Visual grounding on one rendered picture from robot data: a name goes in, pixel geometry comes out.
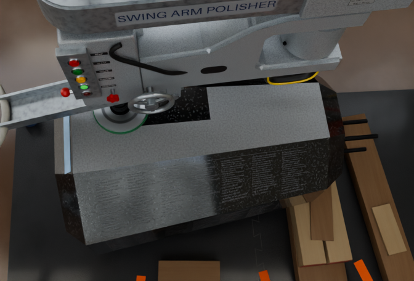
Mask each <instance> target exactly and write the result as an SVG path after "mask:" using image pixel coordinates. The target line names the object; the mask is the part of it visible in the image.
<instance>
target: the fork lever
mask: <svg viewBox="0 0 414 281"><path fill-rule="evenodd" d="M62 88H69V89H71V87H70V85H69V83H68V81H67V79H66V80H63V81H58V82H55V83H50V84H45V85H42V86H38V87H35V88H30V89H25V90H22V91H17V92H13V93H10V94H4V95H1V96H0V100H8V101H9V106H10V121H7V122H4V123H0V127H1V128H8V130H10V129H15V128H19V127H23V126H28V125H31V124H36V123H41V122H44V121H49V120H54V119H57V118H63V117H66V116H71V115H75V114H79V113H84V112H89V111H92V110H97V109H100V108H105V107H110V106H114V105H118V104H123V103H126V102H117V103H111V104H101V105H90V106H87V105H85V104H84V102H83V100H82V99H78V100H76V98H75V96H74V94H70V95H69V96H68V97H63V96H62V95H61V93H60V91H61V90H62ZM154 92H164V93H166V89H161V90H155V91H154ZM172 96H173V97H174V100H176V99H178V98H179V96H178V95H177V94H172ZM127 102H129V101H127Z"/></svg>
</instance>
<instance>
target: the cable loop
mask: <svg viewBox="0 0 414 281"><path fill-rule="evenodd" d="M318 73H319V71H317V72H310V73H302V74H298V75H292V76H280V77H267V78H264V81H265V82H267V83H269V84H272V85H284V84H294V83H301V82H305V81H308V80H310V79H312V78H313V77H315V76H316V75H317V74H318Z"/></svg>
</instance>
